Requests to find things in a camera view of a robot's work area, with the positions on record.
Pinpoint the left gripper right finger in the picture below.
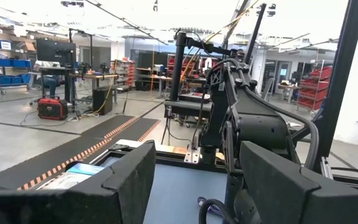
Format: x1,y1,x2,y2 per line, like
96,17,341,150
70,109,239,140
239,140,358,224

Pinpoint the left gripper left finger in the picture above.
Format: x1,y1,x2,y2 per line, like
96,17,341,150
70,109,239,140
0,139,157,224

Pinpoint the blue cardboard box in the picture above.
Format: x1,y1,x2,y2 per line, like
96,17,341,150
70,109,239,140
40,162,105,191

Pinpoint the black orange-striped floor mat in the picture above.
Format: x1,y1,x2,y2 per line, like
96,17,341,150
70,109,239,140
0,114,138,191
79,117,162,164

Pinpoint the blue-grey table mat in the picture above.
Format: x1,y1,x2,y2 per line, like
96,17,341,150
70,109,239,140
99,155,229,224

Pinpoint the red and black case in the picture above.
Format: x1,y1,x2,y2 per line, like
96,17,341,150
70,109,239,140
37,96,69,121

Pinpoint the black box on floor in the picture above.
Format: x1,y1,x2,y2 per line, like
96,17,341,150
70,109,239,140
92,86,114,116

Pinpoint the black work table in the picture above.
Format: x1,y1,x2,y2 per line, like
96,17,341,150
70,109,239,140
163,98,213,119

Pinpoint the rack with red bins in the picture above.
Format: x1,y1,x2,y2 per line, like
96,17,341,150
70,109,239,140
296,60,334,112

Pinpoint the person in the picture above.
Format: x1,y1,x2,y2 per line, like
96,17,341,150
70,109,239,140
33,60,62,98

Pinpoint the wooden workshop desk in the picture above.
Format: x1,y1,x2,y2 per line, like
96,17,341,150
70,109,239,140
38,66,119,105

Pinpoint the shelf with red bins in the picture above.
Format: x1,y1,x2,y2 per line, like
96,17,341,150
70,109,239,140
112,58,136,90

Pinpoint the cart with blue bins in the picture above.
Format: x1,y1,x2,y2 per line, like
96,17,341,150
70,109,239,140
0,27,32,101

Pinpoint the black computer monitor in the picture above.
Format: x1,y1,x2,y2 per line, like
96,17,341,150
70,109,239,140
35,38,77,67

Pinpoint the black pole stand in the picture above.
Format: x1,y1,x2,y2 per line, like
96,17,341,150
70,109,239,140
168,30,239,102

